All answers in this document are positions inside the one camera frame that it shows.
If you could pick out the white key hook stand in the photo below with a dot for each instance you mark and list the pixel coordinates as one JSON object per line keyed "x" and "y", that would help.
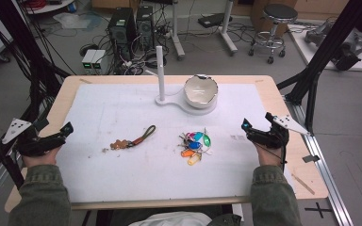
{"x": 161, "y": 78}

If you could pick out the black flat device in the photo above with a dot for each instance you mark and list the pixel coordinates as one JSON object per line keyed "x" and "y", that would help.
{"x": 212, "y": 20}

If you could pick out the black frame strut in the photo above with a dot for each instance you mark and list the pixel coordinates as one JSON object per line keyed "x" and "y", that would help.
{"x": 330, "y": 44}
{"x": 9, "y": 22}

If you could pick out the slim black computer tower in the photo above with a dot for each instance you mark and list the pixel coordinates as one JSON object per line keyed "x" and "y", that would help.
{"x": 145, "y": 26}

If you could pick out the key bunch with coloured tags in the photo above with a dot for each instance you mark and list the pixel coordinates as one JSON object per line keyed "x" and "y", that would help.
{"x": 194, "y": 146}

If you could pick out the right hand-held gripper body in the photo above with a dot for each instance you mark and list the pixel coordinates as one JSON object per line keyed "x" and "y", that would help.
{"x": 271, "y": 139}

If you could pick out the grey metal clamp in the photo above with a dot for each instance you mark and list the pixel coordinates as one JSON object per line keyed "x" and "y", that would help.
{"x": 311, "y": 158}

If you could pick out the white foam board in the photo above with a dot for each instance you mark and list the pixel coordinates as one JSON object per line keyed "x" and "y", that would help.
{"x": 138, "y": 175}

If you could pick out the person's right hand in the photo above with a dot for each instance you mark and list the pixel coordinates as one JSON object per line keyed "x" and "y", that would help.
{"x": 268, "y": 157}

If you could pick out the white cloth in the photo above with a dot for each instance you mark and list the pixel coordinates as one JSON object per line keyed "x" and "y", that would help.
{"x": 172, "y": 219}

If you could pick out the white floor platform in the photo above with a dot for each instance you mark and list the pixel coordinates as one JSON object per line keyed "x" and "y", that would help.
{"x": 308, "y": 53}

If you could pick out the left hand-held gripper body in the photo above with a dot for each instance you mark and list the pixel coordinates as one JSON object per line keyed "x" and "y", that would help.
{"x": 36, "y": 145}

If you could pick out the thin wooden stick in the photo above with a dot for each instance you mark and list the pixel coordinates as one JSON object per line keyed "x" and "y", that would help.
{"x": 303, "y": 184}

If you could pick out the large black computer tower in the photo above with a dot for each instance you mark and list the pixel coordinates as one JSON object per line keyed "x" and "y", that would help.
{"x": 122, "y": 29}

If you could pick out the grey machine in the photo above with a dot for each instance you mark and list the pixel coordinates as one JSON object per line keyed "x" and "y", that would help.
{"x": 342, "y": 47}

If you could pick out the white chipped bowl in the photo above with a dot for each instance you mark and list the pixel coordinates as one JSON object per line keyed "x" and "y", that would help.
{"x": 200, "y": 91}

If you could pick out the black round stool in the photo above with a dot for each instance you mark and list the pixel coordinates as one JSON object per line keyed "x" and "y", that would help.
{"x": 276, "y": 14}

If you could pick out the grey power supply unit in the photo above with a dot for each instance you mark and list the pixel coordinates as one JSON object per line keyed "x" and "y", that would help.
{"x": 88, "y": 61}
{"x": 100, "y": 61}

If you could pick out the white desk leg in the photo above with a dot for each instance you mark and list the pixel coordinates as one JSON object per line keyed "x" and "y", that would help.
{"x": 176, "y": 34}
{"x": 227, "y": 31}

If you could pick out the person's left hand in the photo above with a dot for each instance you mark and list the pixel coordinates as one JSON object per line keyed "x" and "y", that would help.
{"x": 42, "y": 159}

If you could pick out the round white table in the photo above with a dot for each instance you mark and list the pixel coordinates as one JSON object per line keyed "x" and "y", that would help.
{"x": 48, "y": 7}

